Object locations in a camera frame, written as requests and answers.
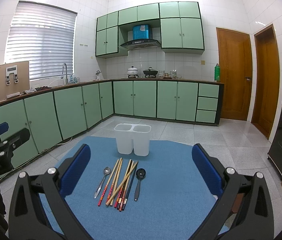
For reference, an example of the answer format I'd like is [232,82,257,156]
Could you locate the left wooden door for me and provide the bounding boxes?
[216,28,253,121]

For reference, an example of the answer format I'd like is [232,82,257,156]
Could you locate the white ceramic pot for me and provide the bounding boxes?
[127,66,139,79]

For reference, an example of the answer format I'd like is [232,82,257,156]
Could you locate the silver metal spoon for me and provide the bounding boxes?
[94,166,111,198]

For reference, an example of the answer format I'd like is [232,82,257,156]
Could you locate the wooden door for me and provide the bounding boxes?
[216,28,253,121]
[252,24,280,138]

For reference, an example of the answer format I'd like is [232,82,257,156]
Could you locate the black plastic spoon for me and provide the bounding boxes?
[134,168,146,201]

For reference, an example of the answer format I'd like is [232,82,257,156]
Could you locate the red patterned wooden chopstick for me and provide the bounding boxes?
[98,159,120,206]

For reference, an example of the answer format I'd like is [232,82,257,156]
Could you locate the green bottle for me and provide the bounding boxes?
[214,63,220,82]

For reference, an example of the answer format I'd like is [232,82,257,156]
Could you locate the right wooden door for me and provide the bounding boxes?
[252,24,280,138]

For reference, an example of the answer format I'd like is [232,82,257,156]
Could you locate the white twin utensil holder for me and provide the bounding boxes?
[114,124,151,157]

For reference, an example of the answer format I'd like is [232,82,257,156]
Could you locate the blue table mat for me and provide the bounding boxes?
[65,137,216,239]

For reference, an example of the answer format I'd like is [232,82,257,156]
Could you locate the black range hood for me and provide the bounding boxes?
[120,38,161,50]

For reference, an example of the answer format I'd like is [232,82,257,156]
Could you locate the wooden chopstick red end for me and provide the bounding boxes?
[110,158,123,206]

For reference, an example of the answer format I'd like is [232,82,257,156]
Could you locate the plain wooden chopstick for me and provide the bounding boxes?
[106,161,138,206]

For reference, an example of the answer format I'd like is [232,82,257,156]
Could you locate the chrome kitchen faucet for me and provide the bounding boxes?
[61,63,68,85]

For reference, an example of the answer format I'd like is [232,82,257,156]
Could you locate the cardboard box with label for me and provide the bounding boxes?
[0,61,30,101]

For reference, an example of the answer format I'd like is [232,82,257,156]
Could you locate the green kitchen cabinets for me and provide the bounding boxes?
[0,79,224,168]
[95,1,205,58]

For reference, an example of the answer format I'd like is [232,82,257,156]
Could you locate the white window blinds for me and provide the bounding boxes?
[4,1,77,81]

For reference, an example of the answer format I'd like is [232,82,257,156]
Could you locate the green lower kitchen cabinets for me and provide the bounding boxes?
[0,79,224,168]

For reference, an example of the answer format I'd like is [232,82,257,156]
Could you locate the black wok pan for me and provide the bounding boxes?
[143,67,158,78]

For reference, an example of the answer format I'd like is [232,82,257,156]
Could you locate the green upper kitchen cabinets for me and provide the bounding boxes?
[95,1,205,58]

